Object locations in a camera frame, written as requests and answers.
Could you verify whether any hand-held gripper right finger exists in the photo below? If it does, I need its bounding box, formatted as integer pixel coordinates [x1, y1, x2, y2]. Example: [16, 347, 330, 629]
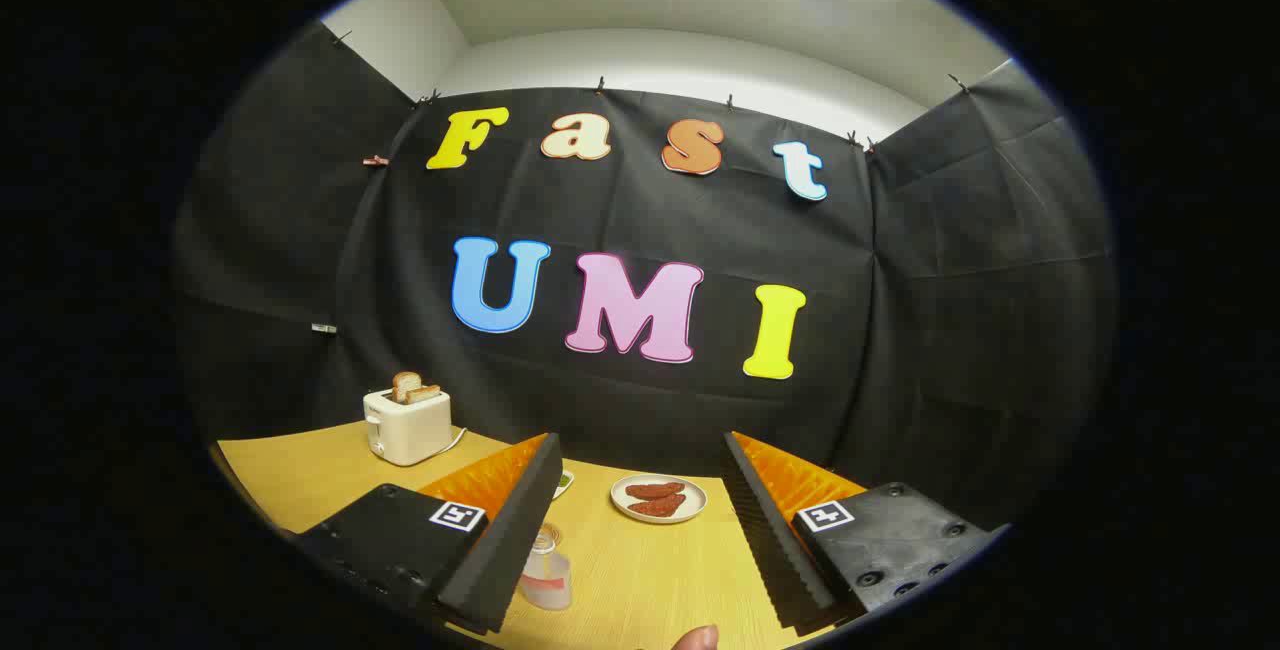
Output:
[722, 430, 1011, 633]

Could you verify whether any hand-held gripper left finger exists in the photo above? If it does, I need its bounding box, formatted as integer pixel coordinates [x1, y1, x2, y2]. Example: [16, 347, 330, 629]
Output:
[290, 432, 564, 636]

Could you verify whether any clear juice bottle pink label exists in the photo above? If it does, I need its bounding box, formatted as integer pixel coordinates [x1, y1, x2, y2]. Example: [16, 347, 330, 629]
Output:
[518, 523, 573, 612]

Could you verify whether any white round plate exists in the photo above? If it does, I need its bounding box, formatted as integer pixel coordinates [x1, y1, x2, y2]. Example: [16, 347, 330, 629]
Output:
[610, 474, 709, 525]

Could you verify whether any wooden table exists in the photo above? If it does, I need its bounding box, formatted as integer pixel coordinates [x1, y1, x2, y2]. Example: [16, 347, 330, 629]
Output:
[215, 420, 871, 650]

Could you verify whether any cream toaster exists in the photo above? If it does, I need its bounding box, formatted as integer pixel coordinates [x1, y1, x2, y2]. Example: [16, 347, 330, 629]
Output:
[362, 385, 454, 467]

